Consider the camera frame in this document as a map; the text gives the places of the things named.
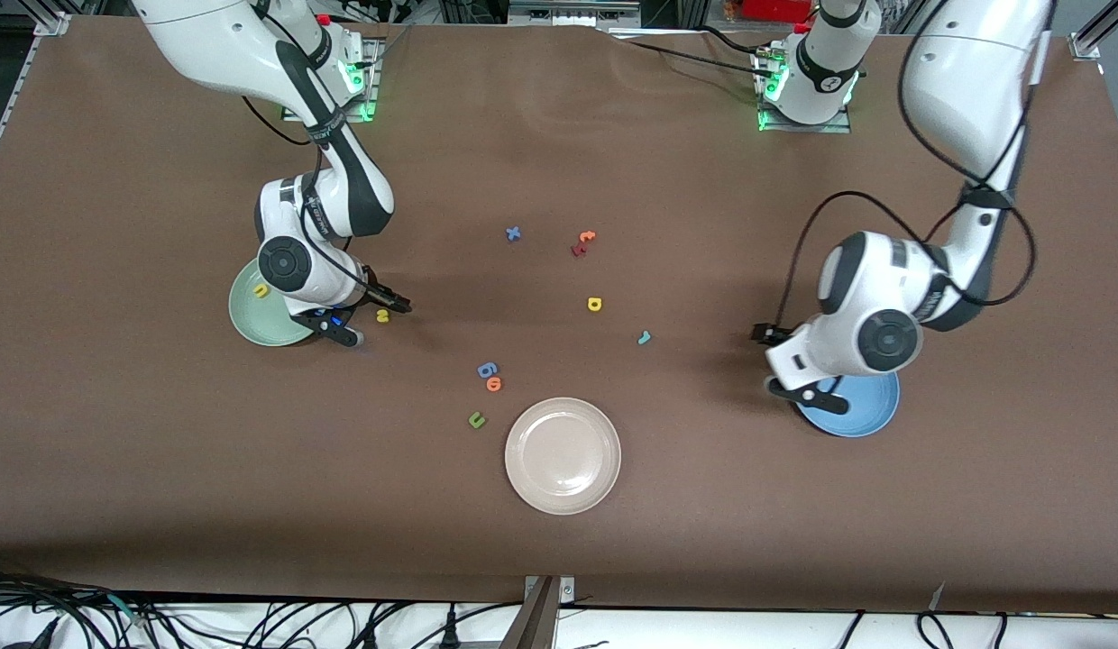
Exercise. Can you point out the blue foam letter g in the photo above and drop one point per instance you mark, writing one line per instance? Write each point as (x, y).
(480, 370)

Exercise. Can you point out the grey aluminium beam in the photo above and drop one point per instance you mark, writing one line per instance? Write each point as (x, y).
(532, 626)

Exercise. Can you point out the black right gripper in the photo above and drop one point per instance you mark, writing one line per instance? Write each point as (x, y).
(376, 291)

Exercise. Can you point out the white paper scrap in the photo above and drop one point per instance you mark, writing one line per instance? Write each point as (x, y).
(939, 597)

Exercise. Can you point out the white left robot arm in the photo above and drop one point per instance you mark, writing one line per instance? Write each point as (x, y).
(965, 72)

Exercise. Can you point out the red box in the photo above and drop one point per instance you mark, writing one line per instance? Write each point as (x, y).
(780, 7)

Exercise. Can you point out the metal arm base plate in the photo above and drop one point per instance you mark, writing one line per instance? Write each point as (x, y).
(838, 126)
(371, 86)

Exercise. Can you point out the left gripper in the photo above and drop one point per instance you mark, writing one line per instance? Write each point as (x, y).
(763, 333)

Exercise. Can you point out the green plate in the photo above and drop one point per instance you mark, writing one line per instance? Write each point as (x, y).
(248, 315)

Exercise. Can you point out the brown table cover sheet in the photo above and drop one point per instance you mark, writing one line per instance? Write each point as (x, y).
(559, 162)

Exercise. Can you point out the grey metal rack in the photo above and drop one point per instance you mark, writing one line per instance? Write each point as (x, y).
(568, 13)

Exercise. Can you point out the metal corner bracket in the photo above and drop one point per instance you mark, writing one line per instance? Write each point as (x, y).
(566, 590)

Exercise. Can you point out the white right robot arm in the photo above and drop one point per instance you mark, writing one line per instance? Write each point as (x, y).
(216, 45)

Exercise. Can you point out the beige plate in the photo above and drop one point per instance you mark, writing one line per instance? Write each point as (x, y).
(563, 455)

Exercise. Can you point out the black power plug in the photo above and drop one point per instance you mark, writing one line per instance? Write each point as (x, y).
(451, 631)

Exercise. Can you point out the blue plate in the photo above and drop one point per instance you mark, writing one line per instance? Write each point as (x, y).
(870, 410)

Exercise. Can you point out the aluminium profile post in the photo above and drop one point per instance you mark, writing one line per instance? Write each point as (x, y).
(54, 22)
(1084, 45)

